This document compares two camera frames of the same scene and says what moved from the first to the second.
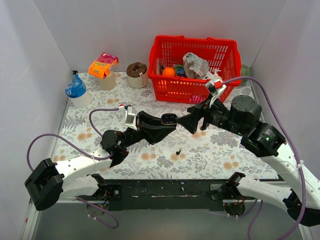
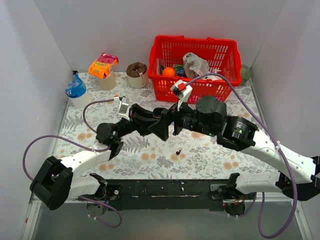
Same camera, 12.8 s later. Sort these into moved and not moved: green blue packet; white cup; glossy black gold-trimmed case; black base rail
Moved: glossy black gold-trimmed case
Not moved: green blue packet; black base rail; white cup
